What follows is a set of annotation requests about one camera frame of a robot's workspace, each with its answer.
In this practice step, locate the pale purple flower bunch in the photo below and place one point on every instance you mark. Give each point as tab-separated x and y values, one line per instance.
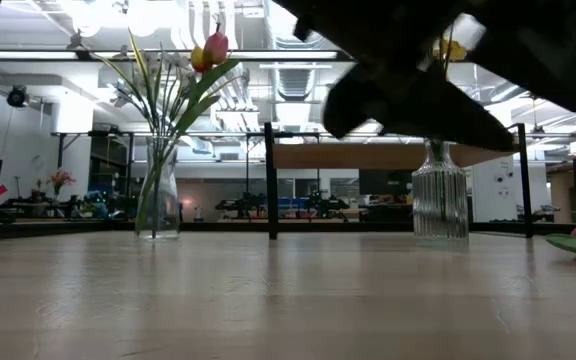
158	117

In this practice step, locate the yellow tulip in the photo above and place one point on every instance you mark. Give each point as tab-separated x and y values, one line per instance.
198	60

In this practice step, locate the white cabinet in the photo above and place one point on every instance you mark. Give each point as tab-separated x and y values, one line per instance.
493	195

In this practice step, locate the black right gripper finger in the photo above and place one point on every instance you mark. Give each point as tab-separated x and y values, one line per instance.
543	60
408	105

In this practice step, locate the black monitor behind shelf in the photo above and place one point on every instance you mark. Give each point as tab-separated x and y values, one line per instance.
385	182

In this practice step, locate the yellow flower bunch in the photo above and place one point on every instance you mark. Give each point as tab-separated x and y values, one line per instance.
452	51

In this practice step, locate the black background robot arm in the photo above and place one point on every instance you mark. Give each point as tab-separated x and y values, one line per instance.
243	205
325	205

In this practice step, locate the background flower bouquet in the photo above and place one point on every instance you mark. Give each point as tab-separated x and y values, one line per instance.
60	177

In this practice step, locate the silver ventilation duct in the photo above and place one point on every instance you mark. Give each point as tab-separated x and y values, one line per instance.
293	85

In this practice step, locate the wooden shelf with black legs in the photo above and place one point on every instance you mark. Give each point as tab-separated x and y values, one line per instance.
343	156

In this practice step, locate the ribbed clear glass vase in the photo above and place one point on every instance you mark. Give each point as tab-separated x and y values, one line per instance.
440	200

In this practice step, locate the smooth clear glass vase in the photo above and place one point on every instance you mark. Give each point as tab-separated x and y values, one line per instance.
168	210

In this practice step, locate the black ceiling spotlight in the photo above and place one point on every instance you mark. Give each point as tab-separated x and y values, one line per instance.
17	96

